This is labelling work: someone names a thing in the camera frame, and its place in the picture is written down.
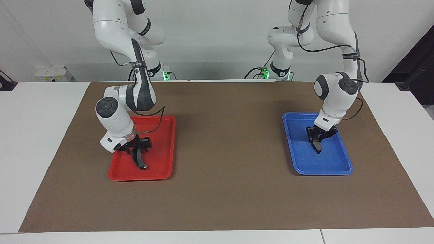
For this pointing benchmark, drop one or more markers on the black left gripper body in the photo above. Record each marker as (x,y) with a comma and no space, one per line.
(323,131)

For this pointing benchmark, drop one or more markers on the blue plastic tray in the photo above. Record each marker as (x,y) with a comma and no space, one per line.
(325,162)

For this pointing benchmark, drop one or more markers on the brown table mat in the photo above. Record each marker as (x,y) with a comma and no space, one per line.
(217,196)

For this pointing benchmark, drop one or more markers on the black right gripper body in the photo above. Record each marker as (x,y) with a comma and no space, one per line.
(134,142)

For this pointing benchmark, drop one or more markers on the white wall power box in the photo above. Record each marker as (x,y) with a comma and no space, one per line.
(51,73)

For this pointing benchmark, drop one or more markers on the black object at table edge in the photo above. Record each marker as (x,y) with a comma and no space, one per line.
(6,84)

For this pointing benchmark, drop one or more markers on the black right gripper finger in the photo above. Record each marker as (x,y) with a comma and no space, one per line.
(131,151)
(146,144)

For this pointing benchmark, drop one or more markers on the green-lit base connector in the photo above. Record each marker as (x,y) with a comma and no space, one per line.
(165,75)
(264,73)

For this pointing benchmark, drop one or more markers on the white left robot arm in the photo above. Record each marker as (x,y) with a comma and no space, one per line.
(339,91)

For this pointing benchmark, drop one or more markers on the red plastic tray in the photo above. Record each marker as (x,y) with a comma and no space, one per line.
(159,159)

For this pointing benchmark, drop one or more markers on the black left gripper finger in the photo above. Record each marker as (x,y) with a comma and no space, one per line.
(329,134)
(310,134)

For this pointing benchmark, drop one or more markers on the dark furniture piece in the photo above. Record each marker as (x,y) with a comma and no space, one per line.
(420,67)

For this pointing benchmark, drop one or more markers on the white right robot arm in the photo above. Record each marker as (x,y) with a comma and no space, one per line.
(115,115)

